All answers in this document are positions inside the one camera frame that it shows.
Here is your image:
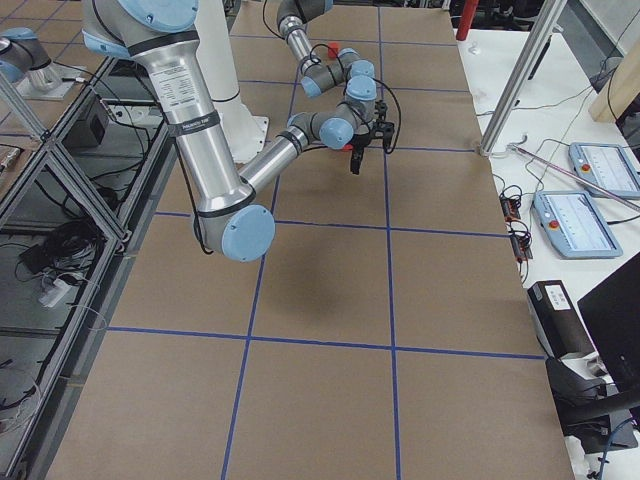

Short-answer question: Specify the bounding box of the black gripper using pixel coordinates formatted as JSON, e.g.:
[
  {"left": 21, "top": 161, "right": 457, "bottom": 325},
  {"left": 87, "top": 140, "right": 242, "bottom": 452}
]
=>
[{"left": 350, "top": 100, "right": 395, "bottom": 175}]

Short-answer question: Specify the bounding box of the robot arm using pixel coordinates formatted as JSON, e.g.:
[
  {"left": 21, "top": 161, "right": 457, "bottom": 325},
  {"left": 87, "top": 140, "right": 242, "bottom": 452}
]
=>
[
  {"left": 276, "top": 0, "right": 375, "bottom": 98},
  {"left": 82, "top": 1, "right": 400, "bottom": 262}
]

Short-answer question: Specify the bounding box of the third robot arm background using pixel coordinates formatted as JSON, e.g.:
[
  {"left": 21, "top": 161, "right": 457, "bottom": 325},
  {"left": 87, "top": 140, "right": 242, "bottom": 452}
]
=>
[{"left": 1, "top": 27, "right": 61, "bottom": 92}]

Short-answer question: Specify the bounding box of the pink metal rod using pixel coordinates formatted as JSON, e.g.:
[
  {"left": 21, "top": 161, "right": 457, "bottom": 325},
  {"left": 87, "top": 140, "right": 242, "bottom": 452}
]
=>
[{"left": 507, "top": 143, "right": 640, "bottom": 212}]

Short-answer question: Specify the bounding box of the teach pendant near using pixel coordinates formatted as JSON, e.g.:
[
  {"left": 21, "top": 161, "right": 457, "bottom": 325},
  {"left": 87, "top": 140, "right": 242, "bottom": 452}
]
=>
[{"left": 533, "top": 190, "right": 623, "bottom": 259}]

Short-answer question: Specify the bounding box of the teach pendant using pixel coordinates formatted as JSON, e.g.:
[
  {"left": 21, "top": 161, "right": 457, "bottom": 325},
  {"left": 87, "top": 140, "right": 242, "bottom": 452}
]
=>
[
  {"left": 569, "top": 142, "right": 639, "bottom": 200},
  {"left": 533, "top": 190, "right": 623, "bottom": 259}
]

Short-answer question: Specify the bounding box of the teach pendant far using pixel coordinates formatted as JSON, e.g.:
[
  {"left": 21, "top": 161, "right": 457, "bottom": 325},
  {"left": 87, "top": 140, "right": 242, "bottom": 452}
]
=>
[{"left": 569, "top": 142, "right": 639, "bottom": 200}]

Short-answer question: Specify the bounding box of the black box with label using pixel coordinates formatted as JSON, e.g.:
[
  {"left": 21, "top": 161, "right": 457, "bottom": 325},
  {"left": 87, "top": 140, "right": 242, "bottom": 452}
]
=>
[{"left": 527, "top": 280, "right": 595, "bottom": 360}]

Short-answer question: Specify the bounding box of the black monitor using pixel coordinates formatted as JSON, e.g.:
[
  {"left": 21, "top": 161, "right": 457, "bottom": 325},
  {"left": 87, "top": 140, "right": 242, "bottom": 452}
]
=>
[{"left": 545, "top": 256, "right": 639, "bottom": 430}]

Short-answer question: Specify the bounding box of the white power strip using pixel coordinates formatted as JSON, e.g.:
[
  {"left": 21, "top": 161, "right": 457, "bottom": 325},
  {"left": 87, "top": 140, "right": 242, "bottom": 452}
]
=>
[{"left": 39, "top": 278, "right": 71, "bottom": 308}]

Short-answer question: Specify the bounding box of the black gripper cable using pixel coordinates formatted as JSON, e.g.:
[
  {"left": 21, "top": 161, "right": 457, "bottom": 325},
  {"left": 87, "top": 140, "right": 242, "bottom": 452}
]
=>
[{"left": 372, "top": 74, "right": 403, "bottom": 155}]

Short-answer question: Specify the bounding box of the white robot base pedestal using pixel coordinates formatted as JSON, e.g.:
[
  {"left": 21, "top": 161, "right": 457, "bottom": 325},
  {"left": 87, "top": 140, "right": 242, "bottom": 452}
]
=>
[{"left": 195, "top": 0, "right": 269, "bottom": 164}]

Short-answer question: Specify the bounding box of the circuit board with wires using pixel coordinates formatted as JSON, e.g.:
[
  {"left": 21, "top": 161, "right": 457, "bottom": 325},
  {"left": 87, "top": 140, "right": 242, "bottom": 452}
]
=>
[{"left": 499, "top": 185, "right": 533, "bottom": 264}]

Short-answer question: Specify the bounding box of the aluminium frame post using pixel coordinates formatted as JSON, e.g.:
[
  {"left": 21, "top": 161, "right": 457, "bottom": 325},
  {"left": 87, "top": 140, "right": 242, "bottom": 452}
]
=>
[{"left": 478, "top": 0, "right": 567, "bottom": 157}]

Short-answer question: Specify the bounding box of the aluminium frame rack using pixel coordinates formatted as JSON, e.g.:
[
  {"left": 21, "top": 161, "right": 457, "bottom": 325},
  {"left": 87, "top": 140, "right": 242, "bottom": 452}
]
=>
[{"left": 1, "top": 62, "right": 175, "bottom": 479}]

